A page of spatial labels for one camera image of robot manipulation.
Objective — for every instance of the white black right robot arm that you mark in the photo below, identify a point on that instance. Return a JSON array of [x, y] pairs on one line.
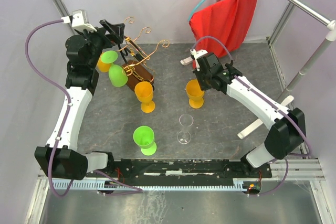
[[287, 129]]

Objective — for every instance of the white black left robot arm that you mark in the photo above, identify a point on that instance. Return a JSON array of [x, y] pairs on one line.
[[59, 158]]

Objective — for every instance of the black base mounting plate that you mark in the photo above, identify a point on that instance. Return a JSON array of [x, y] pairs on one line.
[[183, 172]]

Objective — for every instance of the white cable duct rail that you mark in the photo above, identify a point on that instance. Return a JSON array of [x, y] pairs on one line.
[[105, 185]]

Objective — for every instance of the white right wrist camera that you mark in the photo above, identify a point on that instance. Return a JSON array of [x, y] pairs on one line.
[[193, 58]]

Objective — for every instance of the gold wire wine glass rack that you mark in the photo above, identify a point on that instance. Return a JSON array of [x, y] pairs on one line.
[[133, 55]]

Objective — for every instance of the green plastic goblet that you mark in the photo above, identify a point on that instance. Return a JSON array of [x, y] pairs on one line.
[[116, 73], [144, 138]]

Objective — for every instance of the red cloth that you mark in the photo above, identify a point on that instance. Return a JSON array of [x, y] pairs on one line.
[[224, 23]]

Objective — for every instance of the orange plastic goblet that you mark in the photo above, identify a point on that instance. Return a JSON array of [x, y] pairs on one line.
[[103, 67], [144, 93], [195, 94]]

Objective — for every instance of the clear wine glass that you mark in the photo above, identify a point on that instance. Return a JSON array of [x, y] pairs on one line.
[[186, 122]]

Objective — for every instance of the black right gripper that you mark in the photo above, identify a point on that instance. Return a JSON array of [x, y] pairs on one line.
[[203, 87]]

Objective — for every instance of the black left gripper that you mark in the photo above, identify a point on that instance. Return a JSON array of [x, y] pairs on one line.
[[100, 33]]

